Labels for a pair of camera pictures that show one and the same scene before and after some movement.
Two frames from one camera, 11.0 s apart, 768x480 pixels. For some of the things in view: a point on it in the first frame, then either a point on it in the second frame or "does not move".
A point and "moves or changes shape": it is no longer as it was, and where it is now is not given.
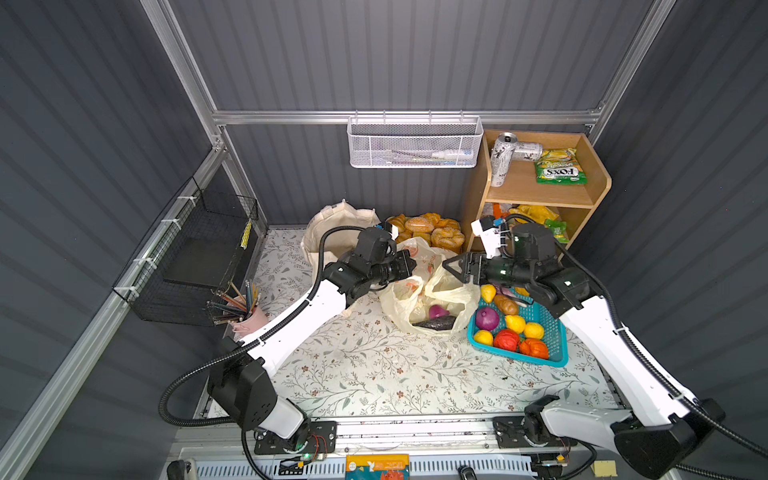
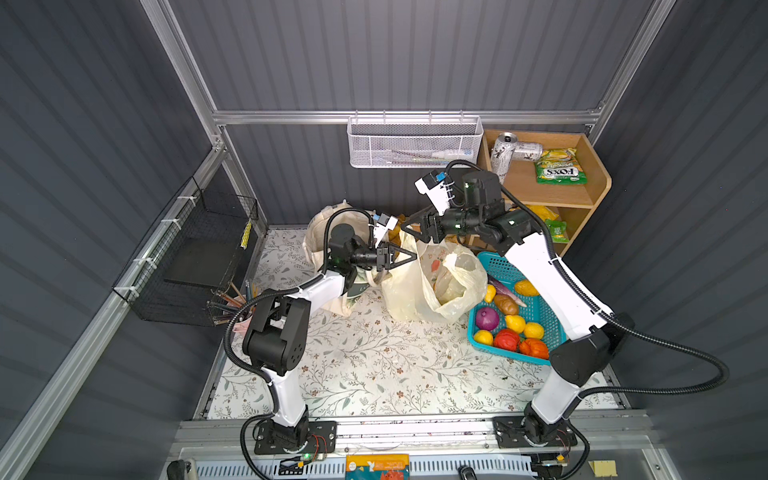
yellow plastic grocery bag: [431, 301] moves or changes shape
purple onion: [487, 319] does not move
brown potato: [508, 306] does not move
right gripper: [468, 260] to [426, 222]
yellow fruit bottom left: [484, 337] does not move
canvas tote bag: [338, 243] does not move
